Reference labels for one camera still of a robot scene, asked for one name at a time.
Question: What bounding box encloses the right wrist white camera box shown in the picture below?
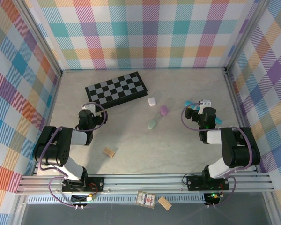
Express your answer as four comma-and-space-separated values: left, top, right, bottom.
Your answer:
198, 99, 213, 115

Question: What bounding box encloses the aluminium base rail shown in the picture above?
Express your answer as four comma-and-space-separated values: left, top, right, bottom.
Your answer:
16, 172, 276, 195

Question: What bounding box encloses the playing card box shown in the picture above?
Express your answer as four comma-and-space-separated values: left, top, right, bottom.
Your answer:
135, 191, 157, 209

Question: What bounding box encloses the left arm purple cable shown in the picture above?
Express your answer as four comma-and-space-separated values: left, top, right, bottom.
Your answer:
38, 103, 108, 208

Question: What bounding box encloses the aluminium side rail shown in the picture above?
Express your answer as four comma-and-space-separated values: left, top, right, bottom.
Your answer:
223, 69, 260, 174
34, 72, 63, 176

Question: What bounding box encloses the perforated metal cable tray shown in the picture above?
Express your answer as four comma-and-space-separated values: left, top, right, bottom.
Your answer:
28, 195, 208, 205

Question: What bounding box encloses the teal toy microphone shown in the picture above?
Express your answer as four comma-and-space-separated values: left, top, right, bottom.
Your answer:
184, 100, 223, 125

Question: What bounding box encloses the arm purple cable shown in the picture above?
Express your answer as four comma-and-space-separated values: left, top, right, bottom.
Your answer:
38, 103, 108, 208
180, 102, 252, 208

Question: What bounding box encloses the black grey folding chessboard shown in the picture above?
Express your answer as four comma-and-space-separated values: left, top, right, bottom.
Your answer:
85, 71, 148, 112

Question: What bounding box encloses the aluminium frame post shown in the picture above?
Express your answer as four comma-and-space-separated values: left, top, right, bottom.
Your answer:
20, 0, 63, 78
223, 0, 272, 75

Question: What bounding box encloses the small controller board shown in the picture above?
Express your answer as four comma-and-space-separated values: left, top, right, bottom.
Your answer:
71, 194, 96, 204
204, 192, 222, 205

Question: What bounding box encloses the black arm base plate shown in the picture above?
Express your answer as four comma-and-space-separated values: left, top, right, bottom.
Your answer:
62, 177, 105, 193
186, 175, 230, 191

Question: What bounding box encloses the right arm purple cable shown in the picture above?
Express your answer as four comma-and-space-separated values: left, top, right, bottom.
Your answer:
180, 102, 252, 208

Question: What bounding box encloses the small wooden block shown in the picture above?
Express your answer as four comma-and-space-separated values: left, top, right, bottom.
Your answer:
157, 196, 173, 211
103, 147, 117, 158

